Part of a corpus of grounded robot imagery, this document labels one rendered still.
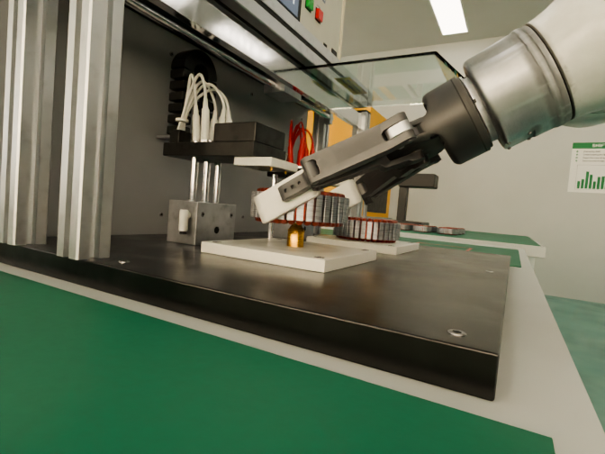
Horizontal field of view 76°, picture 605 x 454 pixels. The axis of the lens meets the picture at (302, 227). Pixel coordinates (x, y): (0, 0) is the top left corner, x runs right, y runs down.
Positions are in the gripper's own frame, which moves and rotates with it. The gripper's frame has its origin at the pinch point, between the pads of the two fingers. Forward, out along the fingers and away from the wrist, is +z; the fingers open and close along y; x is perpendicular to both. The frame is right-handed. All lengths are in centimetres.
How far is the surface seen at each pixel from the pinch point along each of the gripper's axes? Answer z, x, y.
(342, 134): 90, 146, 347
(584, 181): -109, 8, 532
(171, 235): 17.0, 3.7, -3.7
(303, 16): -4.3, 34.9, 19.4
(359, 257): -3.6, -7.9, 1.4
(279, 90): 4.6, 25.4, 18.3
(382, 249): -1.6, -7.0, 16.8
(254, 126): 0.4, 10.0, -3.1
